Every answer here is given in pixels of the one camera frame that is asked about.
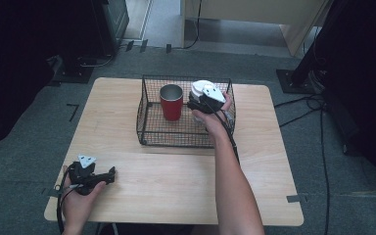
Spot right hand-held gripper black cable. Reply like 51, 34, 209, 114
212, 109, 242, 165

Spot black metal stand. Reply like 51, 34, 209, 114
275, 0, 341, 96

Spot black floor cables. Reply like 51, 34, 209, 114
273, 93, 332, 235

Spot red metal cup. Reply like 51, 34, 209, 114
159, 83, 185, 122

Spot person's left hand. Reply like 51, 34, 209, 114
61, 164, 108, 230

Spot black stand base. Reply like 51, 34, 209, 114
49, 54, 95, 84

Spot dark curtain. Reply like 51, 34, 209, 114
316, 0, 376, 200
0, 0, 96, 155

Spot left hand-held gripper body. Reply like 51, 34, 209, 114
67, 154, 100, 197

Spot beige wooden furniture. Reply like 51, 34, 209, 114
179, 0, 331, 58

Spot black wire mesh basket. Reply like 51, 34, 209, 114
135, 74, 237, 150

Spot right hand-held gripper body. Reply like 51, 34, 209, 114
195, 83, 227, 115

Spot person's right hand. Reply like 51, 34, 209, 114
191, 92, 234, 140

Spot left hand-held gripper black cable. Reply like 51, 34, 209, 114
56, 163, 86, 235

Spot clear jar with white lid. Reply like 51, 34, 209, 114
189, 79, 237, 131

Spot hand-held gripper black cable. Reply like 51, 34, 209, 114
56, 163, 86, 235
212, 109, 242, 165

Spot black cabinet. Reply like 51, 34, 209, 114
90, 0, 130, 57

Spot grey tape strip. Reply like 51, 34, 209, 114
286, 194, 304, 204
47, 187, 64, 199

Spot black hanging cable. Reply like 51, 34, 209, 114
171, 0, 204, 51

